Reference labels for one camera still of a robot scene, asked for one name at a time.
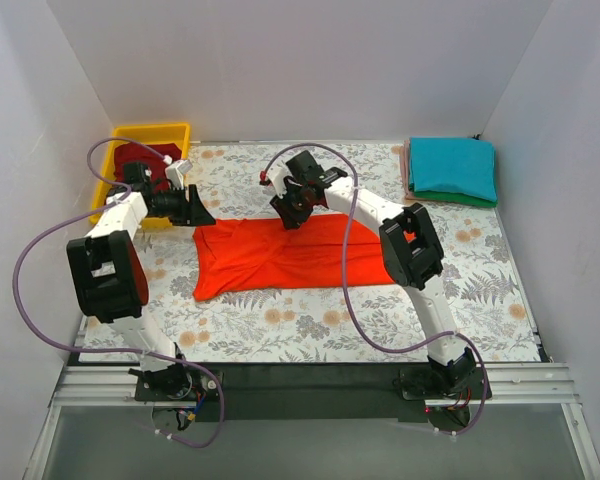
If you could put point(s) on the aluminium frame rail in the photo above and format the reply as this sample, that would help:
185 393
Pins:
320 421

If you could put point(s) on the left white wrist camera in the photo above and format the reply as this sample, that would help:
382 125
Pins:
176 171

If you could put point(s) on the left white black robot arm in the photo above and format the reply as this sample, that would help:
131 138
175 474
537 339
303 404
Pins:
111 284

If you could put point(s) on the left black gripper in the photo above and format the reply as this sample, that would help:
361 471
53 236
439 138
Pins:
188 206

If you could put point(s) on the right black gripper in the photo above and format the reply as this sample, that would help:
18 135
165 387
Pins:
290 215

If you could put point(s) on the folded teal t shirt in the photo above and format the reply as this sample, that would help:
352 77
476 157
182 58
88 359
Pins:
453 164

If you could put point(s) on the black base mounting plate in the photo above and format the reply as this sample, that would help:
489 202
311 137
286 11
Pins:
307 391

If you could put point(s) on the dark red t shirt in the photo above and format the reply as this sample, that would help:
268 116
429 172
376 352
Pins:
128 153

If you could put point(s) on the folded green t shirt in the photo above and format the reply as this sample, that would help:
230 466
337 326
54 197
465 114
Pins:
458 198

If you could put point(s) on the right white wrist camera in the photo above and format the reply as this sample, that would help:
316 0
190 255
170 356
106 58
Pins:
274 176

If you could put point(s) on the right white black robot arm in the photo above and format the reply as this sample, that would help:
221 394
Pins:
412 256

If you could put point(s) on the orange t shirt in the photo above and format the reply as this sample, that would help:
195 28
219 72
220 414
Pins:
238 255

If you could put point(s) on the folded pink t shirt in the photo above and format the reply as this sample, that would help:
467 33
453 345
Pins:
405 170

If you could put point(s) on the floral patterned table mat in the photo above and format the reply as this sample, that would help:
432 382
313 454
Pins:
371 323

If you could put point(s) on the yellow plastic bin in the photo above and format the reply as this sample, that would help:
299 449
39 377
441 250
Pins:
167 138

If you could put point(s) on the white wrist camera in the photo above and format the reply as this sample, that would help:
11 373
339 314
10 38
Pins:
274 176
176 171

